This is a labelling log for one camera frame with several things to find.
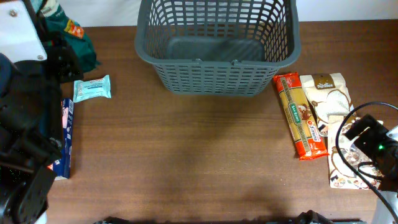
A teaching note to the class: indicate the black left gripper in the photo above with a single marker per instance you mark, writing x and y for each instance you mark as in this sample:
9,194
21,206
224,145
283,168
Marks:
34,149

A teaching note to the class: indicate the light teal snack wrapper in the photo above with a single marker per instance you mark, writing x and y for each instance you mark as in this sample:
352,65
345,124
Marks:
85,90

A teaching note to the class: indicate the green Nescafe coffee bag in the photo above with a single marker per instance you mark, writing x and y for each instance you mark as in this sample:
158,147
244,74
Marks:
56,20

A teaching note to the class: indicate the Kleenex tissue pack box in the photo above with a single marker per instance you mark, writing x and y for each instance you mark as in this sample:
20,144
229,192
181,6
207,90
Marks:
62,166

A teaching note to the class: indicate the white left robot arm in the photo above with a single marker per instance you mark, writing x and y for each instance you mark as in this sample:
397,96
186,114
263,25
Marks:
35,61

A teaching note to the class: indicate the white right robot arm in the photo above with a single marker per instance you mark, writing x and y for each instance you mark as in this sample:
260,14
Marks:
386,208

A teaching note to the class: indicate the beige pouch chocolate contents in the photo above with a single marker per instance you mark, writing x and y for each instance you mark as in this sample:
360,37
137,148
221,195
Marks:
340,175

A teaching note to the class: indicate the San Remo spaghetti packet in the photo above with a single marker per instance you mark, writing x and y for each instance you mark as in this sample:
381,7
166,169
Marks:
303,128

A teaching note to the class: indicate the beige pouch white contents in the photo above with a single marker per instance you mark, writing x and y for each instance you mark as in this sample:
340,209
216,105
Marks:
328,95

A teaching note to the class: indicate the grey plastic basket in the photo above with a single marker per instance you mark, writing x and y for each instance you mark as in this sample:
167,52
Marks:
232,47

